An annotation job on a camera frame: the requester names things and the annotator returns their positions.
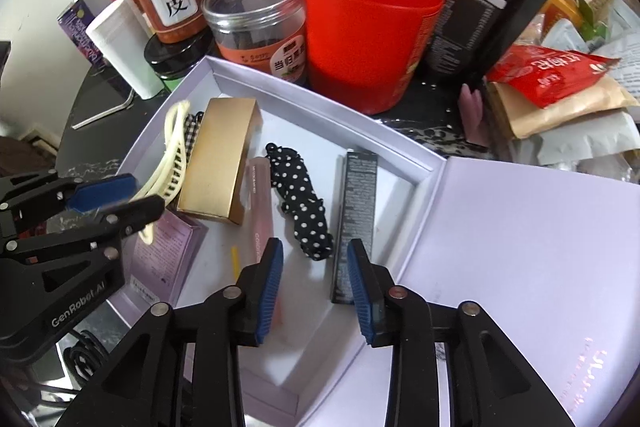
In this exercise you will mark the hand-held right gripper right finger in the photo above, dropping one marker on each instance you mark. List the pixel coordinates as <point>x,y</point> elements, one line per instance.
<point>362,292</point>

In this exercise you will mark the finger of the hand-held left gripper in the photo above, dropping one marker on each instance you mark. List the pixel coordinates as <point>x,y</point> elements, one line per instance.
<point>140,212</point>
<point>100,194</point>

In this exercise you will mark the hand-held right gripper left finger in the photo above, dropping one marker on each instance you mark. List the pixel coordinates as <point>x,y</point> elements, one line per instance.
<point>267,292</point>

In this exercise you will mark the purple box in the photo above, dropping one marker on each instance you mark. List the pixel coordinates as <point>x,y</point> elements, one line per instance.
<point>165,257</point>

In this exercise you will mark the cream hair claw clip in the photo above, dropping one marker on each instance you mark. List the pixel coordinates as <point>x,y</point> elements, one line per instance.
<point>172,152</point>

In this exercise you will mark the long black cosmetic box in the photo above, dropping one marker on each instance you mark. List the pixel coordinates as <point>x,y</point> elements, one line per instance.
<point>357,217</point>

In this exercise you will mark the pink lip gloss tube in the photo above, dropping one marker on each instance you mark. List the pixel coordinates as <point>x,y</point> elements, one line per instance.
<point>260,207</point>

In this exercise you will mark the gold cardboard box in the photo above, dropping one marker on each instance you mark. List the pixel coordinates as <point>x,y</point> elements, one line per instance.
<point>220,162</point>

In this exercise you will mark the black polka dot hair clip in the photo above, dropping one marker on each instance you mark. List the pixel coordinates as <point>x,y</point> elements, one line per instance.
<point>300,202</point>

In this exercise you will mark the checkered fabric hair clip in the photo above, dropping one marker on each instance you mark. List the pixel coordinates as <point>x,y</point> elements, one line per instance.
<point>192,132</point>

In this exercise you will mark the white hinged gift box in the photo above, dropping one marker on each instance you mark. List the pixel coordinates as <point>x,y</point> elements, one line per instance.
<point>500,247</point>

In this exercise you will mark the brown garment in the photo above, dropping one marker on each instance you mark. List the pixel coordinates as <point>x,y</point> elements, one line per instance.
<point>25,157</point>

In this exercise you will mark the smartphone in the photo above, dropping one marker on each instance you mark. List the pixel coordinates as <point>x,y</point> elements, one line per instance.
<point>100,109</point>

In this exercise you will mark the white cylinder bottle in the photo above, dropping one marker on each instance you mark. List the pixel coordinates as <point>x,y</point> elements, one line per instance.
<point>125,49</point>

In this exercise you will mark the green jar black lid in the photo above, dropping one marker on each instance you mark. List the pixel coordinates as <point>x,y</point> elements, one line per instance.
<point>175,57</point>

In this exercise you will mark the purple drink can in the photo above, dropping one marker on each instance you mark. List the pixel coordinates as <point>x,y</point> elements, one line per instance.
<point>80,34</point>

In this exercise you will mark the short clear jar orange label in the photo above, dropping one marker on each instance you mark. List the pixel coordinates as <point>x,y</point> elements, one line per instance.
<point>255,37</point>

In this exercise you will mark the grey-white packet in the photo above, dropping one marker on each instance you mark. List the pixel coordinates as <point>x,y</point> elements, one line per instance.
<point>575,139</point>

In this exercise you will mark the brown paper packet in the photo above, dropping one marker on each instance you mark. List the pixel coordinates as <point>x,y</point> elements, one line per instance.
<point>560,112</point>

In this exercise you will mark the red canister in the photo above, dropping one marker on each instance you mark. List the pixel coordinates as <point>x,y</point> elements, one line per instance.
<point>370,22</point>

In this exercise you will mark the red packet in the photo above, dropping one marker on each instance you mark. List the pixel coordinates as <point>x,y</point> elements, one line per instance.
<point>545,74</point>

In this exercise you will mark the orange packet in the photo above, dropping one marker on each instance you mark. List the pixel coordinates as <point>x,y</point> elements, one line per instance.
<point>562,7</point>

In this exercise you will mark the crumpled paper pile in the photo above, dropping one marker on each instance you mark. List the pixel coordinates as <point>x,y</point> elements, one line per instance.
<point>610,37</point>

